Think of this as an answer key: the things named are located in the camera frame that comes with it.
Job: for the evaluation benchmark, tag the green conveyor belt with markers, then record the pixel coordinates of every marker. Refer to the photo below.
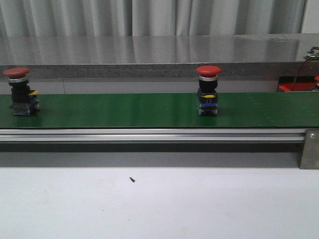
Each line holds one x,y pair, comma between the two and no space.
298,109

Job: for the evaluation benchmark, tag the grey stone counter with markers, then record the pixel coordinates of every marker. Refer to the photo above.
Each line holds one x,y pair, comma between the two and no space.
270,55

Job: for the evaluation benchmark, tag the small green circuit board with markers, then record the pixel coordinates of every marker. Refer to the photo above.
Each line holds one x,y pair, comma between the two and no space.
312,54

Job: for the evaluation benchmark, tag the metal conveyor support bracket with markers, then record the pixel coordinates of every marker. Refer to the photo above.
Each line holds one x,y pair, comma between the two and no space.
310,155

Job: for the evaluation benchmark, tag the grey white curtain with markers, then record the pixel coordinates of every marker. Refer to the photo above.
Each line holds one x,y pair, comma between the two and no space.
149,17

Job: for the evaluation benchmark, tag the red plastic tray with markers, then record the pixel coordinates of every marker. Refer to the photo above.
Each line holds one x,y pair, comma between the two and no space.
301,84

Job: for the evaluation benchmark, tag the aluminium conveyor side rail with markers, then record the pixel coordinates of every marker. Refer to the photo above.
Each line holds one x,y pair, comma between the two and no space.
153,134

